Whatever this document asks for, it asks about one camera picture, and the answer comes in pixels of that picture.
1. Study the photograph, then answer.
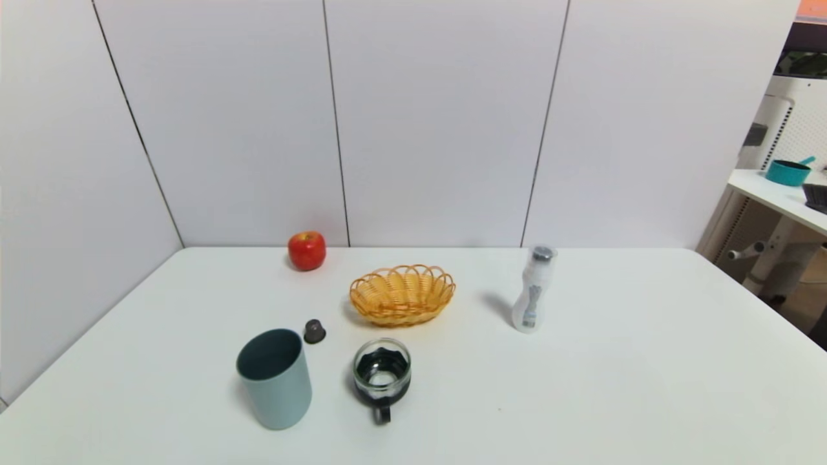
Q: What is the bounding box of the grey-green plastic cup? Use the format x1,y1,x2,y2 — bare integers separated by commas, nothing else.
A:
236,328,313,431

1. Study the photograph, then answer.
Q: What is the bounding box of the yellow woven basket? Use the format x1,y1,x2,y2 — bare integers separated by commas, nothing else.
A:
350,263,456,327

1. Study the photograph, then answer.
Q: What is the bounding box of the red apple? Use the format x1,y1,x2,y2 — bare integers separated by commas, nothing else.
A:
288,231,327,272

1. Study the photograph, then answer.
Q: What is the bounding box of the white plastic bottle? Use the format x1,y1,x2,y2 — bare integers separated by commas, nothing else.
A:
512,245,558,334

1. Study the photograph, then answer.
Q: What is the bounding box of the glass cup with black holder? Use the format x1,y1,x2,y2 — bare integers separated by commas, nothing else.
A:
353,338,412,426

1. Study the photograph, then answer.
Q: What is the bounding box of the white side table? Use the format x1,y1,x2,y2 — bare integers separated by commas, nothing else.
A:
728,169,827,298

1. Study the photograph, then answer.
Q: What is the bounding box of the teal pot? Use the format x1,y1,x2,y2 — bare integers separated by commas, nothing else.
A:
765,156,817,187

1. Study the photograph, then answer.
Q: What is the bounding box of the white pegboard panel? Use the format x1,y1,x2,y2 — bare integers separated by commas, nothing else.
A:
698,75,827,272

